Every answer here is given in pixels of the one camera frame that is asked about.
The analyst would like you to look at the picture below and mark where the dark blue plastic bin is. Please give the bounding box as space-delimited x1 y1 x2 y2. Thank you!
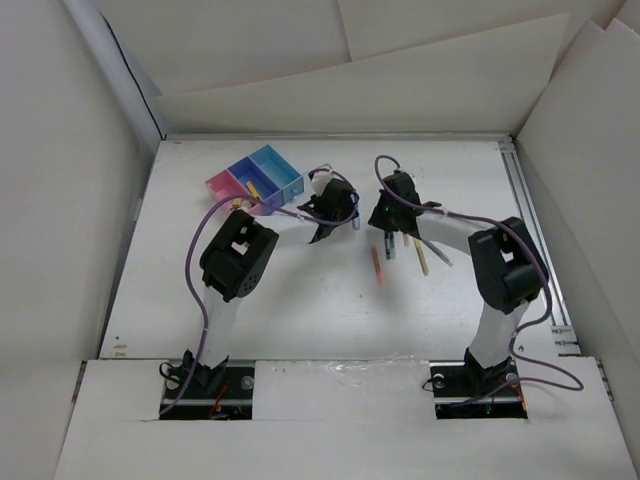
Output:
228 157 284 208

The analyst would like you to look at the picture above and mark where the orange pink pen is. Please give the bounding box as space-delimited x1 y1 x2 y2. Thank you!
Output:
371 246 384 285

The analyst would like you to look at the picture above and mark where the pink plastic bin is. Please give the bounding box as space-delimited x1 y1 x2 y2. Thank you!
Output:
206 169 271 216

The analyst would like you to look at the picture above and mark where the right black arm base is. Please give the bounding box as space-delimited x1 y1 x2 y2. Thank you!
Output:
422 351 528 420

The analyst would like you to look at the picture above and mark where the light blue plastic bin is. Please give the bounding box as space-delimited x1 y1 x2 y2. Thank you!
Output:
249 145 304 204

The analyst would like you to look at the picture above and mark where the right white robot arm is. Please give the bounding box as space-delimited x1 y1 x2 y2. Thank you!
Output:
369 169 549 397

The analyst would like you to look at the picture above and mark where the lilac pen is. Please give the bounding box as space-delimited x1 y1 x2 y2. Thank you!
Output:
423 240 454 267

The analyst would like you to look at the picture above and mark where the purple cable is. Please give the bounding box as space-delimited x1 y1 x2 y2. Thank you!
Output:
158 167 359 416
374 154 585 409

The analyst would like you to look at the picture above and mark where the cream yellow pen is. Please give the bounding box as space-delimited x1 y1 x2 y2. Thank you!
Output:
413 239 429 276

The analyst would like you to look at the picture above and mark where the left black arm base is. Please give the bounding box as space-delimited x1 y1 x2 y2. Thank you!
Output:
159 350 256 421

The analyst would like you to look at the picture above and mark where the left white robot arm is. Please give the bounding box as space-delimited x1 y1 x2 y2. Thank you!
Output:
183 177 358 397

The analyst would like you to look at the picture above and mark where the pink beige eraser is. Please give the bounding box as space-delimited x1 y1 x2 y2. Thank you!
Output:
231 198 254 212

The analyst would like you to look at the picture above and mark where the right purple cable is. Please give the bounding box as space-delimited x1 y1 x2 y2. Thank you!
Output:
374 154 585 409

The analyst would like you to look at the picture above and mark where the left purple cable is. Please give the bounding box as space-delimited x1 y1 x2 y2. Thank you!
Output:
158 167 359 416

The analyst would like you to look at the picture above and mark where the aluminium rail right side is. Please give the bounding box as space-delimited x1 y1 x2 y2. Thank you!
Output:
497 134 614 401

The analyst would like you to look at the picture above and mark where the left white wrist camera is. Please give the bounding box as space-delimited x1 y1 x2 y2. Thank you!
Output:
308 164 334 196

